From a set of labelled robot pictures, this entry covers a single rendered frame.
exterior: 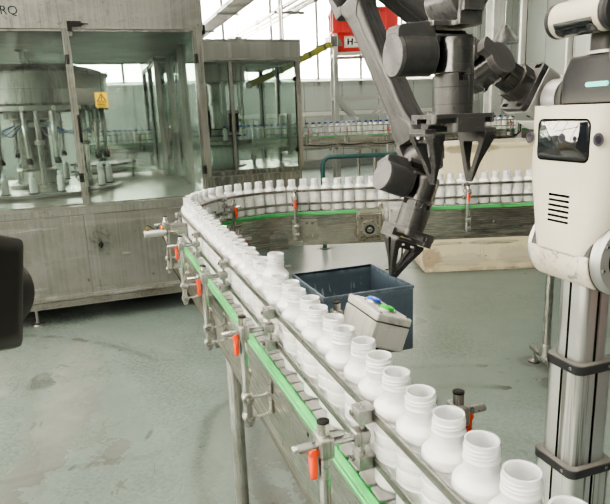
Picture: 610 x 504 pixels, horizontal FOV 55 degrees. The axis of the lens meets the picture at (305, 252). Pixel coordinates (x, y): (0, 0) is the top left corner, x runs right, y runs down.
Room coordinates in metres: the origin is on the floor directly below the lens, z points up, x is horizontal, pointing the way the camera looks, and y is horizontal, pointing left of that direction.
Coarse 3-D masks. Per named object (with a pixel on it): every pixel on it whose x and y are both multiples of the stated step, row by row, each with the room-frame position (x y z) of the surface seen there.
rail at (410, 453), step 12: (192, 228) 2.13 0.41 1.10; (204, 240) 1.90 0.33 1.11; (216, 252) 1.71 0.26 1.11; (228, 264) 1.55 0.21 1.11; (240, 276) 1.42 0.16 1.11; (252, 288) 1.30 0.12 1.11; (240, 300) 1.43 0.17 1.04; (264, 300) 1.21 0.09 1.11; (252, 312) 1.33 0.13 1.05; (276, 312) 1.12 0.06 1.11; (288, 324) 1.05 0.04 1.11; (300, 336) 0.99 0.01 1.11; (312, 348) 0.93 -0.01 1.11; (288, 360) 1.06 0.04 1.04; (324, 360) 0.88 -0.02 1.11; (300, 372) 0.99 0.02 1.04; (336, 372) 0.83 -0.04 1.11; (312, 384) 0.93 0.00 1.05; (348, 384) 0.79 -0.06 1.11; (360, 396) 0.75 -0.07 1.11; (336, 420) 0.83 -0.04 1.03; (348, 432) 0.79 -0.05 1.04; (396, 444) 0.65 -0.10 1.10; (408, 456) 0.62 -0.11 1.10; (384, 468) 0.68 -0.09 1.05; (420, 468) 0.59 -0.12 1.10; (432, 480) 0.57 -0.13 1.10; (396, 492) 0.65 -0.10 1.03; (444, 492) 0.55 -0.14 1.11
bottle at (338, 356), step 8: (336, 328) 0.89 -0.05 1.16; (344, 328) 0.90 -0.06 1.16; (352, 328) 0.89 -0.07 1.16; (336, 336) 0.87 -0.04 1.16; (344, 336) 0.87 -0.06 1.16; (352, 336) 0.87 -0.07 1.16; (336, 344) 0.87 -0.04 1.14; (344, 344) 0.86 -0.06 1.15; (328, 352) 0.88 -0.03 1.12; (336, 352) 0.87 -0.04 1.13; (344, 352) 0.86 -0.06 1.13; (328, 360) 0.87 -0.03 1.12; (336, 360) 0.86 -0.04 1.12; (344, 360) 0.86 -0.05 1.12; (336, 368) 0.86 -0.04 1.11; (328, 376) 0.87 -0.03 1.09; (328, 384) 0.87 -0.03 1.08; (336, 384) 0.86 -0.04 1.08; (328, 392) 0.87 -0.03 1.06; (336, 392) 0.86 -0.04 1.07; (328, 400) 0.87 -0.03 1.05; (336, 400) 0.86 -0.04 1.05; (344, 400) 0.85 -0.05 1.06; (336, 408) 0.86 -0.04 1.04; (344, 408) 0.85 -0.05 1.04; (328, 416) 0.87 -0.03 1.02; (344, 416) 0.85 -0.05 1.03; (336, 424) 0.86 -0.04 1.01
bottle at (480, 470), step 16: (480, 432) 0.56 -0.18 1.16; (464, 448) 0.55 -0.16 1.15; (480, 448) 0.53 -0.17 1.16; (496, 448) 0.53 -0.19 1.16; (464, 464) 0.55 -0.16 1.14; (480, 464) 0.53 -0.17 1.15; (496, 464) 0.53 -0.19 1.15; (464, 480) 0.54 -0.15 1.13; (480, 480) 0.53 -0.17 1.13; (496, 480) 0.53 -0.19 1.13; (464, 496) 0.53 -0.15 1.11; (480, 496) 0.52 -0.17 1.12
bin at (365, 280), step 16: (304, 272) 2.02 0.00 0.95; (320, 272) 2.04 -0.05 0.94; (336, 272) 2.06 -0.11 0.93; (352, 272) 2.08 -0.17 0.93; (368, 272) 2.10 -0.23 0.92; (384, 272) 2.00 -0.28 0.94; (320, 288) 2.04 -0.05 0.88; (336, 288) 2.06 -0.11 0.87; (352, 288) 2.08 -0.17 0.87; (368, 288) 2.10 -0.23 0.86; (384, 288) 1.79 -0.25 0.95; (400, 288) 1.80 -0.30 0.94; (400, 304) 1.80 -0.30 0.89
